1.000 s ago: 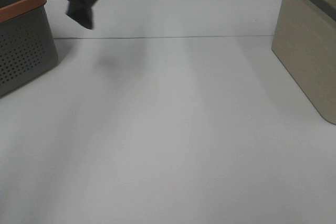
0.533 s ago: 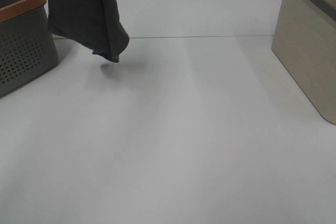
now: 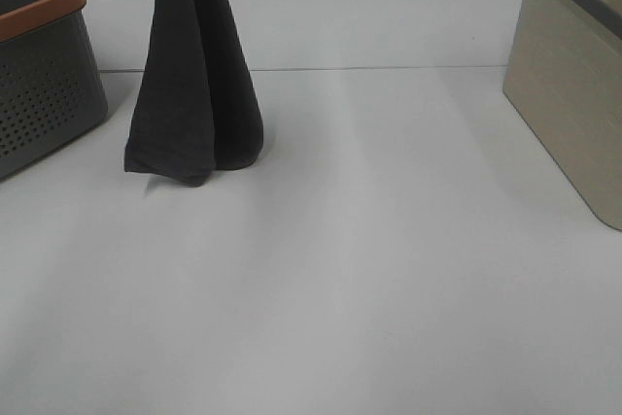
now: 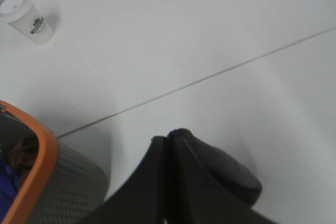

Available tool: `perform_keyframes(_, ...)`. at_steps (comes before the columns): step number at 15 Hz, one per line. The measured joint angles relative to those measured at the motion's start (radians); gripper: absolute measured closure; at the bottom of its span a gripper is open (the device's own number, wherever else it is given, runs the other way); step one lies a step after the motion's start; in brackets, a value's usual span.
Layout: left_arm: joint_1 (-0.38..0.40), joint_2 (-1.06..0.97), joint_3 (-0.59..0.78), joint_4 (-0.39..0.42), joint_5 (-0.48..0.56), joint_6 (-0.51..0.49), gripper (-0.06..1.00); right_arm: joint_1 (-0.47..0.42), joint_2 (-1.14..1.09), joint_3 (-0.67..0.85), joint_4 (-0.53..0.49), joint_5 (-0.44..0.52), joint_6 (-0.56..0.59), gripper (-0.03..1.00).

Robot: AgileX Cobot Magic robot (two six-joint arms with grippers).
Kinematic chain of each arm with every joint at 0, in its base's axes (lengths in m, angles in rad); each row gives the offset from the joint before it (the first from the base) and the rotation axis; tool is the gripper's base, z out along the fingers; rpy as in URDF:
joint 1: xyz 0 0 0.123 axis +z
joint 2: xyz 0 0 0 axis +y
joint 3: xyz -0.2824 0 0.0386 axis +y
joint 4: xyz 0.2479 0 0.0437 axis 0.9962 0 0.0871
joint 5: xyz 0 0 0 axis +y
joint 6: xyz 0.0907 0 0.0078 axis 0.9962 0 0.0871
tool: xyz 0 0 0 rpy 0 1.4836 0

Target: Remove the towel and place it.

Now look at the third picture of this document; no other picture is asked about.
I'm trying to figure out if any dark grey towel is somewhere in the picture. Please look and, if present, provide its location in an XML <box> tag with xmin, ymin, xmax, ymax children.
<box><xmin>123</xmin><ymin>0</ymin><xmax>264</xmax><ymax>186</ymax></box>

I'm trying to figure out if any beige bin with grey rim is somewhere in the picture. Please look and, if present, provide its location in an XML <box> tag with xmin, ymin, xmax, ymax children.
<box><xmin>502</xmin><ymin>0</ymin><xmax>621</xmax><ymax>229</ymax></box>

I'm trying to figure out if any grey basket with orange rim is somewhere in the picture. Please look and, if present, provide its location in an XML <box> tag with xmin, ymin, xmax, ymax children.
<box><xmin>1</xmin><ymin>0</ymin><xmax>108</xmax><ymax>178</ymax></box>

